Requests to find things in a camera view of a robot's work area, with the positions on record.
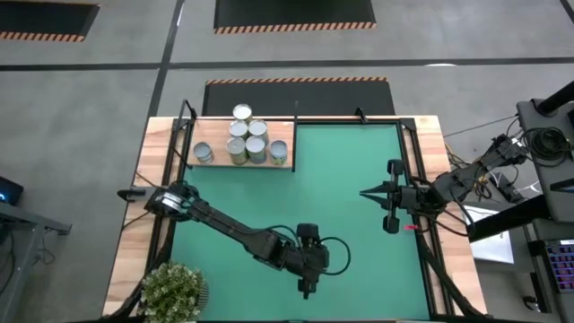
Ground black looped gripper cable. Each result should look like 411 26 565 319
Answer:
318 236 352 276

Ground flowering plant in striped pot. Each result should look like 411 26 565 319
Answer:
137 260 211 323

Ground short mandarin oranges can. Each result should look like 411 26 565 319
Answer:
193 141 214 164

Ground black metal beam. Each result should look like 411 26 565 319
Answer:
465 194 553 244

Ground teal table mat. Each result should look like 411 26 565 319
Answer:
170 124 431 320

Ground backlit black keyboard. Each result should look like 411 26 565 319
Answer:
544 239 574 295

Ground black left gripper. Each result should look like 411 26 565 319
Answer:
268 223 331 301

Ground black coiled cable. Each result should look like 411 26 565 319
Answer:
521 127 574 168

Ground black floor mat orange stripes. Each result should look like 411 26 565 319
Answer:
213 0 378 36
202 76 397 117
0 0 101 44

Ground tall pale yellow can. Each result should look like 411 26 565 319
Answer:
228 119 250 140

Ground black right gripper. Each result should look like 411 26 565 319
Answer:
359 159 432 234

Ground black pole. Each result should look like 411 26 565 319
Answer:
536 80 574 117

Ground white sheet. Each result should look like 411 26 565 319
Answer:
461 201 516 265

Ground gray metal desk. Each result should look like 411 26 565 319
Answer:
0 200 73 323

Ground dark laptop screen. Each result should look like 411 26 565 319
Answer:
0 175 25 206

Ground tall green oranges can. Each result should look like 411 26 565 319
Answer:
225 136 248 166

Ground gray equipment cart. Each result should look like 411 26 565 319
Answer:
515 98 574 225

